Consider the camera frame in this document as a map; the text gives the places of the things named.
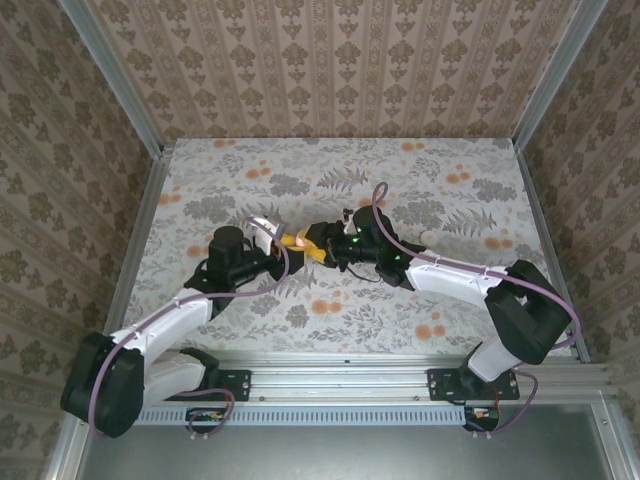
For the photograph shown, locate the grey metal sheet panel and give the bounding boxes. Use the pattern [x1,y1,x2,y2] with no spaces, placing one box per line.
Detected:
[74,424,619,480]

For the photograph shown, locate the small connector board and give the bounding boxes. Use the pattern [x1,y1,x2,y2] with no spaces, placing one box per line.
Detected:
[464,405,501,426]
[187,407,226,426]

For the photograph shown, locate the aluminium frame post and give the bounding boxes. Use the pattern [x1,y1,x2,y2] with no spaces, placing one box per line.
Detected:
[58,0,167,159]
[510,0,610,151]

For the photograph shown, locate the grey slotted cable duct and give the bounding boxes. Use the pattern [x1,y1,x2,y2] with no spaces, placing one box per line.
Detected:
[137,405,469,427]

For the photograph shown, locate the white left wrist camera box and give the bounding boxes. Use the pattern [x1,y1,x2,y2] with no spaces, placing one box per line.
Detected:
[246,215,285,251]

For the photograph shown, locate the aluminium base beam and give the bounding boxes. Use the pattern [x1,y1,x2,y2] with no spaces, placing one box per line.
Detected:
[74,349,614,404]

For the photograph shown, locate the aluminium side rail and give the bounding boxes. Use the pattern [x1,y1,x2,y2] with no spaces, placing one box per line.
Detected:
[93,144,176,366]
[514,147,591,365]

